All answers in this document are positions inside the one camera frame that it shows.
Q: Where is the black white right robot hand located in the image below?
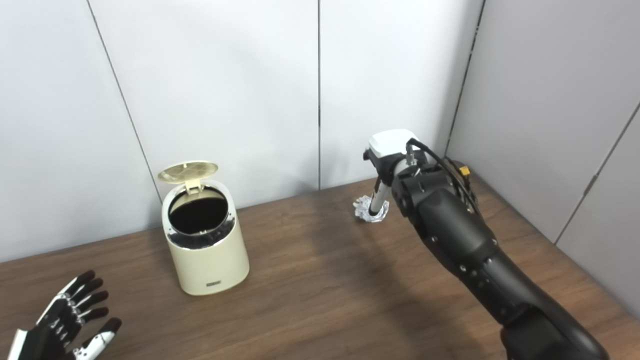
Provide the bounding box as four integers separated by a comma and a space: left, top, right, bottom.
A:
363, 129, 426, 217

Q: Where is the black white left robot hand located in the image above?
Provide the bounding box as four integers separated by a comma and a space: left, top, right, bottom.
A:
6, 270, 123, 360

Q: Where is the white paper ball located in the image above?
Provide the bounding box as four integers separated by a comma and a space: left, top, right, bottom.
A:
353, 196, 391, 224

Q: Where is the cream-colored round bin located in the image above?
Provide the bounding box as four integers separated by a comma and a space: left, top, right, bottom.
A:
157, 160, 250, 296

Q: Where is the cream round bin lid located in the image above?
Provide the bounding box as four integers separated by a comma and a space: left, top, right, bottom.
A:
157, 160, 219, 195

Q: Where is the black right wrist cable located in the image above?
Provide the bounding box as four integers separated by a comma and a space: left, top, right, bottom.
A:
405, 138, 483, 216

